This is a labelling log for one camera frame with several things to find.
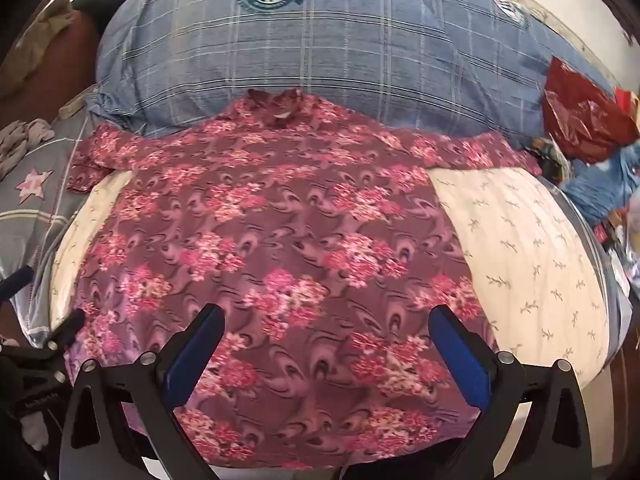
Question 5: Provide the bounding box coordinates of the beige cloth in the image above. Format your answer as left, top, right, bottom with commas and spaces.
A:
0, 0, 76, 101

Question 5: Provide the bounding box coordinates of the red plastic bag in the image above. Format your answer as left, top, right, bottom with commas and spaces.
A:
542, 57, 640, 163

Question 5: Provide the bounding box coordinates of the cream leaf-print blanket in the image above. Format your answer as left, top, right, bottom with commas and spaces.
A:
50, 165, 613, 411

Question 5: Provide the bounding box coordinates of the grey star-print bedsheet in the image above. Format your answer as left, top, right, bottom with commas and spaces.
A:
0, 105, 131, 348

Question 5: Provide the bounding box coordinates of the pink floral shirt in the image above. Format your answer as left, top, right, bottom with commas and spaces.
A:
66, 88, 542, 470

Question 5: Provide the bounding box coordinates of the black cloth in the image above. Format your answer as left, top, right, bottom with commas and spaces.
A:
72, 0, 151, 28

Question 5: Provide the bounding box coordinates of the grey crumpled cloth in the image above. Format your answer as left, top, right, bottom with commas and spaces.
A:
0, 119, 56, 181

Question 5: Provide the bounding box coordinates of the brown cushion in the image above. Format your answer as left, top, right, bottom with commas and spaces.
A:
0, 10, 101, 128

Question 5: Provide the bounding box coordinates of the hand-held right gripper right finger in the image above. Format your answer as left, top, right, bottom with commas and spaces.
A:
428, 304, 593, 480

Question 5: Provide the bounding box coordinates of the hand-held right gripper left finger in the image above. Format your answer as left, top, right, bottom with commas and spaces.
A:
59, 303, 226, 480

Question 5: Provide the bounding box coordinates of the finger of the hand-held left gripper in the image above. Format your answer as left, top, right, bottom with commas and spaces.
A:
42, 308, 87, 353
0, 266, 35, 301

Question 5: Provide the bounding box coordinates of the blue denim cloth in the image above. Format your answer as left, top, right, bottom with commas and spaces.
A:
560, 142, 640, 228

